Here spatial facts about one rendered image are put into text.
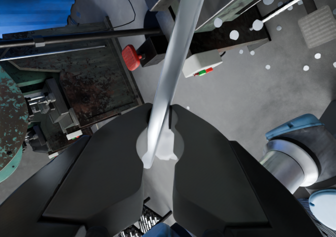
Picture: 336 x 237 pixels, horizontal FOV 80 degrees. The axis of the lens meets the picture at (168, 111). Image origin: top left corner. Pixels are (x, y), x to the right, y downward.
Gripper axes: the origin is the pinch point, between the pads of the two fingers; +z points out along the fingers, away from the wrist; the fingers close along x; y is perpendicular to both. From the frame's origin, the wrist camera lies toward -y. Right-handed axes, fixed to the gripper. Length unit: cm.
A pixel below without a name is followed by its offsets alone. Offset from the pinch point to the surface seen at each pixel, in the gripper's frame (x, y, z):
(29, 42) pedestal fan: -64, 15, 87
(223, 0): 9.4, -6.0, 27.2
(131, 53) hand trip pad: -10, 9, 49
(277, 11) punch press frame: 44, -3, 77
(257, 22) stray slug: 19.6, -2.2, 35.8
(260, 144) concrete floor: 60, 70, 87
